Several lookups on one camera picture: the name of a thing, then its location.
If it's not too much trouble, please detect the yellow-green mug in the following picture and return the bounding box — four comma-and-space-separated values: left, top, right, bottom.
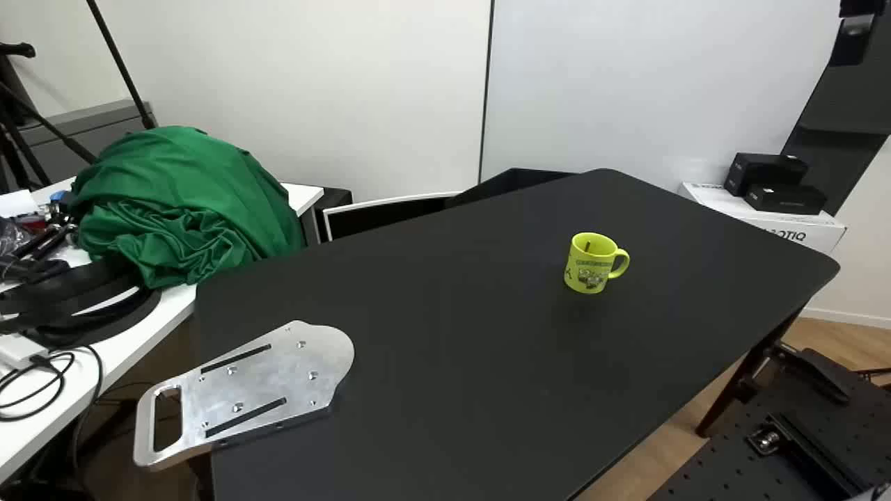
562, 231, 636, 299

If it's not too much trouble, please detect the silver metal mounting plate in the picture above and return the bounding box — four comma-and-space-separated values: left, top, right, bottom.
131, 317, 358, 470

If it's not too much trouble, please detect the green cloth pile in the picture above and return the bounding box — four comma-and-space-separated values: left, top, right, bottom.
64, 127, 309, 294

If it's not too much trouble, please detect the white side table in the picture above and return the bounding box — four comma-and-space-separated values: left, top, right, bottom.
0, 178, 328, 486

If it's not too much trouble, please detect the dark table leg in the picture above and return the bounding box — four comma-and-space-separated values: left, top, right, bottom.
693, 314, 802, 441

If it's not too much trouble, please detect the black device on box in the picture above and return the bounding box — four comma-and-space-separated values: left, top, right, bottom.
724, 152, 830, 218

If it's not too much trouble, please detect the white cardboard box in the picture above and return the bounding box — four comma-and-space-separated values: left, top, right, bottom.
678, 178, 849, 257

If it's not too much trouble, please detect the thin black pole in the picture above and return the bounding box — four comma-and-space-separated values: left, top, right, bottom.
83, 0, 160, 132

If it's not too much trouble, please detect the black optical breadboard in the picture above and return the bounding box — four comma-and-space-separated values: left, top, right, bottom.
649, 345, 891, 501

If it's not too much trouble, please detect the black tripod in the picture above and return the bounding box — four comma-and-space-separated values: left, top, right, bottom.
0, 39, 100, 192

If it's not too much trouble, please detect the thin black cable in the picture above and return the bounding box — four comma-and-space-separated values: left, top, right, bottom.
0, 344, 107, 426

